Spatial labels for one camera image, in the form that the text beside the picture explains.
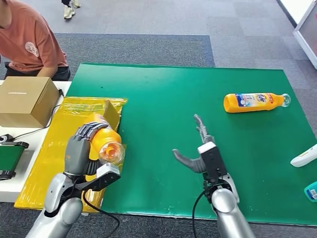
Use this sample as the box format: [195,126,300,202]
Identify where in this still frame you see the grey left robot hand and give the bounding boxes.
[63,121,110,177]

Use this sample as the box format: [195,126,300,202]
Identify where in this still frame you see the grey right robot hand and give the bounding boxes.
[172,114,215,174]

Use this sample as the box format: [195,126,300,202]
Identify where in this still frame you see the orange bottle with white label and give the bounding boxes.
[85,113,126,183]

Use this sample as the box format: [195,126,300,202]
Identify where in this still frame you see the orange bottle with blue label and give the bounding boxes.
[223,93,291,114]

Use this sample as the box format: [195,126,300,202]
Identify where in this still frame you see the teal bottle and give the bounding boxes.
[304,181,317,203]

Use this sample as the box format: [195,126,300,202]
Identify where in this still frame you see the yellow plastic wrapped package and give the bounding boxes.
[14,96,128,214]

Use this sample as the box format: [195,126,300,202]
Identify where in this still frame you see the white side table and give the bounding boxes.
[0,80,72,204]

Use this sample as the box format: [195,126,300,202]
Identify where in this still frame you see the green table mat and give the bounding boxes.
[66,63,317,227]

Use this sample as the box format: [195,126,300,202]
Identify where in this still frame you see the brown cardboard box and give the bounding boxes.
[0,76,60,129]

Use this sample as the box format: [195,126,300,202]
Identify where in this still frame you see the black and green device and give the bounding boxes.
[0,134,29,181]

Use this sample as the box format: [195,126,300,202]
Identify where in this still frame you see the person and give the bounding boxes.
[0,0,71,82]

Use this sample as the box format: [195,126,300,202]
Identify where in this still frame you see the person's feet in sneakers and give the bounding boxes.
[61,0,82,20]

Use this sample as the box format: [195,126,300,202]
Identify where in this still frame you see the white framed board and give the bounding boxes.
[293,0,317,70]

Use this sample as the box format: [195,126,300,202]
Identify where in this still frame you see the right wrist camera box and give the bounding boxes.
[197,141,228,184]

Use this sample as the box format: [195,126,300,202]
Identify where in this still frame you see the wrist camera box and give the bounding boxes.
[82,163,122,192]
[197,141,228,184]

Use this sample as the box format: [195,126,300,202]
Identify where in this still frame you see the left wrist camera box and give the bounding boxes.
[82,163,122,192]

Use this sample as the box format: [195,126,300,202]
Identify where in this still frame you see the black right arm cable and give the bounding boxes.
[192,189,206,238]

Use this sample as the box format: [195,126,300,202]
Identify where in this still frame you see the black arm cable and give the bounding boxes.
[192,189,206,238]
[82,189,121,238]

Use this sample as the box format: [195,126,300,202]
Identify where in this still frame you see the thin black table cable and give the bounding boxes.
[10,88,65,141]

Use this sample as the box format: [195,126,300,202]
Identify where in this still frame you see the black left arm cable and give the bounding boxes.
[82,189,121,238]

